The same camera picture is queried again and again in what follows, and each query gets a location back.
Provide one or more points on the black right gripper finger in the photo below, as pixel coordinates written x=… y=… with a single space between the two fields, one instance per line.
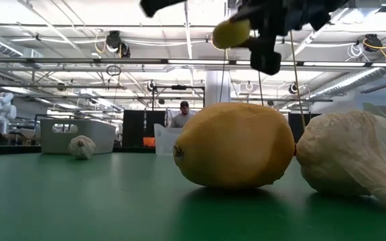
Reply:
x=154 y=6
x=265 y=58

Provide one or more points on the white pillar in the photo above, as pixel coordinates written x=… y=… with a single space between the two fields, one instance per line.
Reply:
x=218 y=87

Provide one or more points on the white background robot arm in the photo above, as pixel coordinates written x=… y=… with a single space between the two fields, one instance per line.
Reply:
x=2 y=112

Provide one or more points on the black table border frame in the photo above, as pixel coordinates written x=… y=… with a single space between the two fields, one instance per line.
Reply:
x=12 y=150

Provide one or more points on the clear plastic basket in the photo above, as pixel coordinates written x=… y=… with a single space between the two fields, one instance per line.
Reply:
x=164 y=140

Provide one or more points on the small black ceiling reel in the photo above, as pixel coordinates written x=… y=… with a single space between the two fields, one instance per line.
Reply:
x=293 y=88
x=151 y=86

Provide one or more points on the long ceiling light bar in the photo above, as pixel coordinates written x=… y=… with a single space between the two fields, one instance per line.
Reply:
x=196 y=62

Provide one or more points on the black gantry frame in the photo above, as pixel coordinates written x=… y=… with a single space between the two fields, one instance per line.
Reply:
x=179 y=87

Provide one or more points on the orange bin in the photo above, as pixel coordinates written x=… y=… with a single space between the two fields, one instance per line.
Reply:
x=148 y=141

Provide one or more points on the yellow lemon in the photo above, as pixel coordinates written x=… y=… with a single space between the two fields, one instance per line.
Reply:
x=233 y=147
x=230 y=33

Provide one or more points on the white garlic bulb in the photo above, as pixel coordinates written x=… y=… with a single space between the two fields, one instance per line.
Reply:
x=82 y=147
x=340 y=157

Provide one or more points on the black partition panel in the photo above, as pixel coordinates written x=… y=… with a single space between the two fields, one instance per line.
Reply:
x=133 y=129
x=152 y=117
x=295 y=122

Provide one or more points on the grey plastic basket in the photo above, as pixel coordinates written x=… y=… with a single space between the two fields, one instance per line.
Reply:
x=89 y=137

